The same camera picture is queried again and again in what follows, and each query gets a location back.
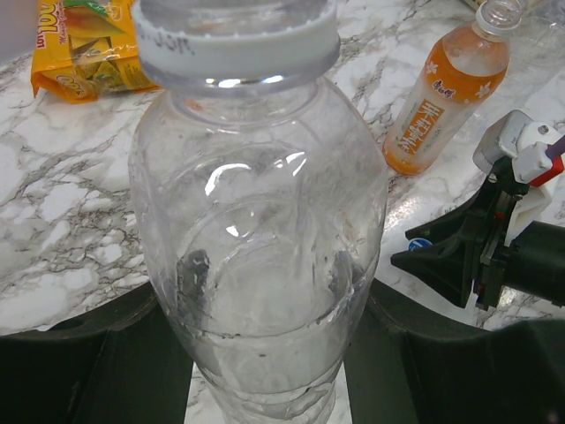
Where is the orange snack bag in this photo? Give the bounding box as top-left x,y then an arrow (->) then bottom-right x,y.
30,0 -> 157,103

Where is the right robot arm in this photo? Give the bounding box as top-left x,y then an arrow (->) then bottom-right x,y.
390,158 -> 564,310

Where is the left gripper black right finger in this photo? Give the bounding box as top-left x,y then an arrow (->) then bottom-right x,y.
344,280 -> 564,424

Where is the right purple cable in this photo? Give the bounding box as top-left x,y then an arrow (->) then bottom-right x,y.
545,134 -> 565,160

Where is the clear bottle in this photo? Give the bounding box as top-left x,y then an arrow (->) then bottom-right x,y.
129,1 -> 387,423
501,1 -> 564,101

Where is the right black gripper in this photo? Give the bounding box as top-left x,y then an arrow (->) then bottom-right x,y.
390,157 -> 529,311

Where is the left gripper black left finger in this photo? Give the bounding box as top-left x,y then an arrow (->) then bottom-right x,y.
1,284 -> 192,423

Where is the orange juice bottle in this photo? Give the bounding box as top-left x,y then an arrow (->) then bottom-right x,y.
382,1 -> 528,176

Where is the blue white bottle cap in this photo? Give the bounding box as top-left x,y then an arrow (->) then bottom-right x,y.
408,238 -> 433,251

